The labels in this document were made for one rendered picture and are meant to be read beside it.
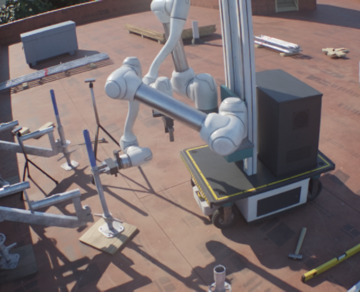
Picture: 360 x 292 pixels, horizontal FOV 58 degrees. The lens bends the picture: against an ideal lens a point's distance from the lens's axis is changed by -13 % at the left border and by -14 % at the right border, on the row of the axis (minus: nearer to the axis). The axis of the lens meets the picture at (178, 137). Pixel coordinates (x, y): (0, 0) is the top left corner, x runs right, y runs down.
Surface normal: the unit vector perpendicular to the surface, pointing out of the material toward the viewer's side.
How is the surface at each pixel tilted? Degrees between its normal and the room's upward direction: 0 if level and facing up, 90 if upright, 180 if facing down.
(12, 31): 90
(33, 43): 90
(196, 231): 0
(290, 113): 90
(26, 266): 0
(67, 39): 90
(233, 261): 0
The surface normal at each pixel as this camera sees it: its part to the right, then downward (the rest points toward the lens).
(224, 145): -0.20, 0.52
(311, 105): 0.26, 0.42
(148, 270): -0.10, -0.88
